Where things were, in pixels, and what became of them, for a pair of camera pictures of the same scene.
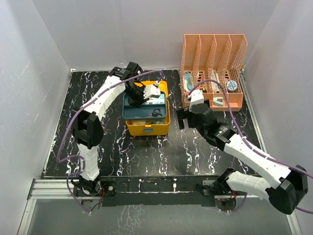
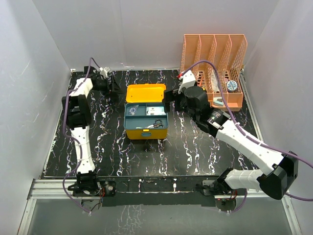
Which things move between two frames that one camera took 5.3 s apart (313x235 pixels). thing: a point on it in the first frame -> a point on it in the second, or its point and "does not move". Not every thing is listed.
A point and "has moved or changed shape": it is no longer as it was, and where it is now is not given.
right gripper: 182,114 -> 170,96
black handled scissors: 156,111 -> 158,123
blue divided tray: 153,108 has moved or changed shape
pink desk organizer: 220,57 does not move
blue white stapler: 218,101 does not move
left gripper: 137,103 -> 116,89
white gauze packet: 160,100 -> 155,110
